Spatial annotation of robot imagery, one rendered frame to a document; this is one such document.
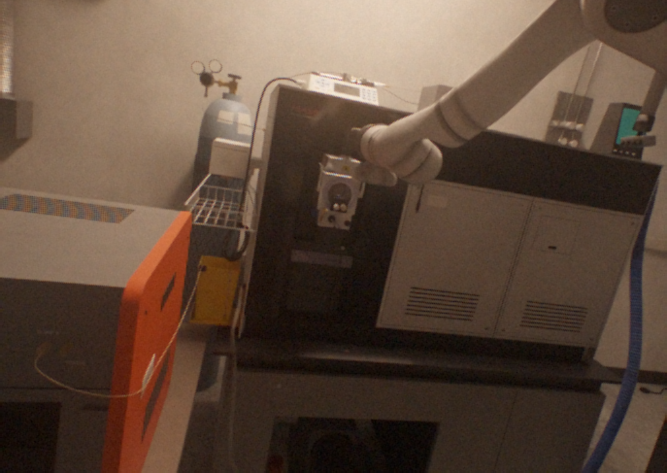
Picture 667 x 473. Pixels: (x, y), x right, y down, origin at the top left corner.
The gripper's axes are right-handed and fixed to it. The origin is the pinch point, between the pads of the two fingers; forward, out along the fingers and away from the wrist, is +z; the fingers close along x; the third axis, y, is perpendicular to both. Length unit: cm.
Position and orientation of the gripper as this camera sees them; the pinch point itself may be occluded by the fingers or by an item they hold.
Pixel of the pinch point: (355, 150)
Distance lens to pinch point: 99.3
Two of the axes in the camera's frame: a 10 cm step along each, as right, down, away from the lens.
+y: 1.9, -9.6, -2.1
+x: -9.6, -1.4, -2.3
